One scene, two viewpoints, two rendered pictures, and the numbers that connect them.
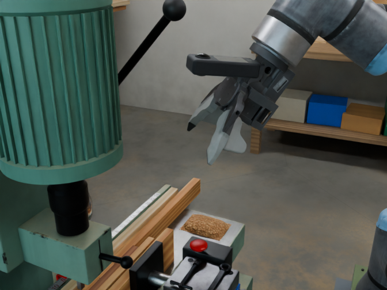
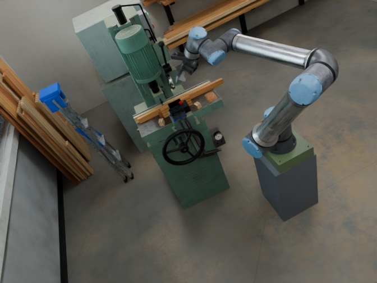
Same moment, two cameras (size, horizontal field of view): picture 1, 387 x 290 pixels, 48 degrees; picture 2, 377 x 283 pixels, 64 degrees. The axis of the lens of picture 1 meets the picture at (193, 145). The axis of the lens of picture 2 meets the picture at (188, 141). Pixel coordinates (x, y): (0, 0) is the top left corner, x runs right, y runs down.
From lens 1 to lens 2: 155 cm
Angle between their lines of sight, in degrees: 53
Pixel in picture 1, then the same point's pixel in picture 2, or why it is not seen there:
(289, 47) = (188, 55)
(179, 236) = (201, 97)
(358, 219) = not seen: outside the picture
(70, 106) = (137, 69)
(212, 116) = not seen: hidden behind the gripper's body
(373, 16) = (203, 49)
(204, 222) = (208, 95)
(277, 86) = (193, 63)
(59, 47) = (131, 59)
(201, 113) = not seen: hidden behind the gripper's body
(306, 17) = (189, 48)
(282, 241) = (352, 110)
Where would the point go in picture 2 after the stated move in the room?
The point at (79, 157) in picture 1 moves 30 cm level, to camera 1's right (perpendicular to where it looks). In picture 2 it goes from (142, 78) to (173, 88)
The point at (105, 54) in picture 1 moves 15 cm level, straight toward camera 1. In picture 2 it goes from (142, 58) to (126, 73)
